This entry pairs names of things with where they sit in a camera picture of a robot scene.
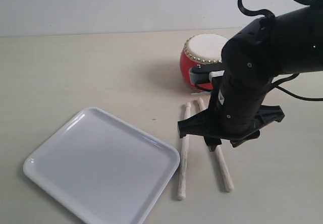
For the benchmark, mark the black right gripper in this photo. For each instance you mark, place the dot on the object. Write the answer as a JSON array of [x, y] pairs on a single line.
[[235, 111]]

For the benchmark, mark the wooden drumstick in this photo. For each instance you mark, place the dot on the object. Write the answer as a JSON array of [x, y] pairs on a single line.
[[228, 182], [181, 194]]

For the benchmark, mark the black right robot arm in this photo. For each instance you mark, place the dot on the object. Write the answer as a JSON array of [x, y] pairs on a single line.
[[288, 45]]

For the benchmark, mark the red small drum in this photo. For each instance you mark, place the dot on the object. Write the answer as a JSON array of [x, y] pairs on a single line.
[[200, 49]]

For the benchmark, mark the white plastic tray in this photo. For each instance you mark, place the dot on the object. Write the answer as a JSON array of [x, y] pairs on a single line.
[[103, 169]]

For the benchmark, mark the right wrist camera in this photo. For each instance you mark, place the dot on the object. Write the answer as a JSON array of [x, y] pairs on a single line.
[[204, 74]]

